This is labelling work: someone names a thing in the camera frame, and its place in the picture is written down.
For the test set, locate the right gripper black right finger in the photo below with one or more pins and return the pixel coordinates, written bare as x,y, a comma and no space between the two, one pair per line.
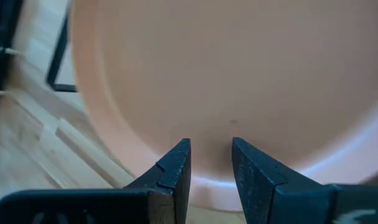
301,202

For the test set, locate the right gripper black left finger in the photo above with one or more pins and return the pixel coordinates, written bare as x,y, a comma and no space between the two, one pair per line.
83,205

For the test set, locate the terracotta brown plate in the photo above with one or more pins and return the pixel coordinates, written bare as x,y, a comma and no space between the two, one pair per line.
238,62

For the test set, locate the black aluminium table frame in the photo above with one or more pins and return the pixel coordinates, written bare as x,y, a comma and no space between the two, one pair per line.
2,31

